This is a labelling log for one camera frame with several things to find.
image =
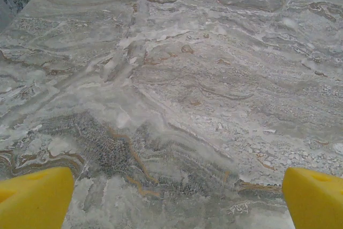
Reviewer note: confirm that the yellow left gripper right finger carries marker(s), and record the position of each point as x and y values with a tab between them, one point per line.
316	205

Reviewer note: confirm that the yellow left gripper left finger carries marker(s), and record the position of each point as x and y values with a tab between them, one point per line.
32	202

